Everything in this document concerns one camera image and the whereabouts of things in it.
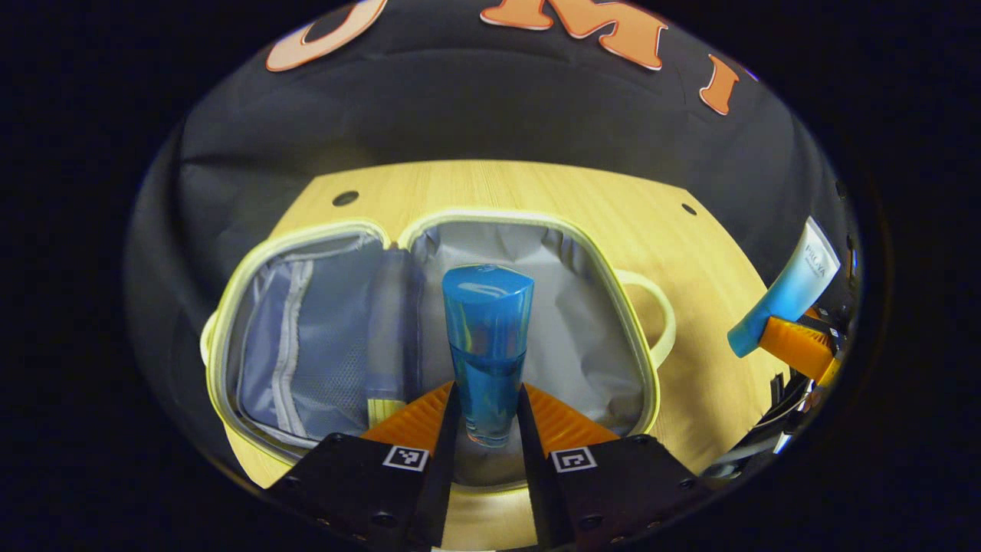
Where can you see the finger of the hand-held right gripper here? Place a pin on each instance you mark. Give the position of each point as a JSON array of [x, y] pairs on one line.
[[801, 349]]

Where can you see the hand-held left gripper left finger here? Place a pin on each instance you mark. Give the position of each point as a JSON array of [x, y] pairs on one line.
[[368, 491]]

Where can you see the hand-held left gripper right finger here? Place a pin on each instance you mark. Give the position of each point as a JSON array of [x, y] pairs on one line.
[[605, 491]]

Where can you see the blue and white cream tube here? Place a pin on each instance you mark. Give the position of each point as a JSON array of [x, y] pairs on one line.
[[789, 291]]

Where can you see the blue skin care bottle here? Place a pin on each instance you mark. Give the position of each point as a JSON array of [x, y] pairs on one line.
[[487, 345]]

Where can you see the black backdrop cloth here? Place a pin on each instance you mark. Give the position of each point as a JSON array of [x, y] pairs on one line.
[[460, 100]]

